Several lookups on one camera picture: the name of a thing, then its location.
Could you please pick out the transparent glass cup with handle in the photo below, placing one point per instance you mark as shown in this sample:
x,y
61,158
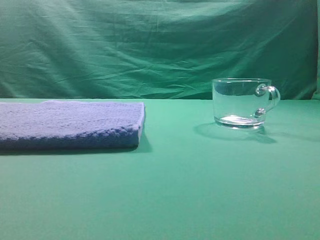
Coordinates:
x,y
243,103

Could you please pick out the folded blue towel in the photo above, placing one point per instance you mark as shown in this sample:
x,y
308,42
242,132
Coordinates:
x,y
55,124

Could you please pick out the green backdrop cloth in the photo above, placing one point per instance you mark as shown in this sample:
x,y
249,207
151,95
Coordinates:
x,y
156,49

